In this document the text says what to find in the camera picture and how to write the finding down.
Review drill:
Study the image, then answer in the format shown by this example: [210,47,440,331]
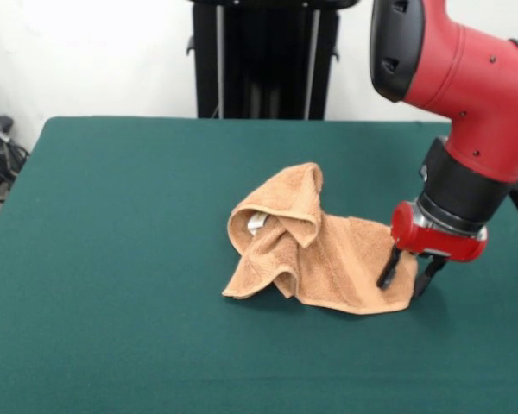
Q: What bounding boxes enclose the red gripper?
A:
[376,200,488,298]

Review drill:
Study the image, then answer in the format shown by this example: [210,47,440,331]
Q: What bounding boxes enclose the tan terry towel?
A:
[221,161,420,315]

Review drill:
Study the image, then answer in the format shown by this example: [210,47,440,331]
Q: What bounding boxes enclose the dark green table cloth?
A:
[0,115,518,414]

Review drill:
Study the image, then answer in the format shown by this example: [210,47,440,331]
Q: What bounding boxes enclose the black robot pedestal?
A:
[186,0,372,121]

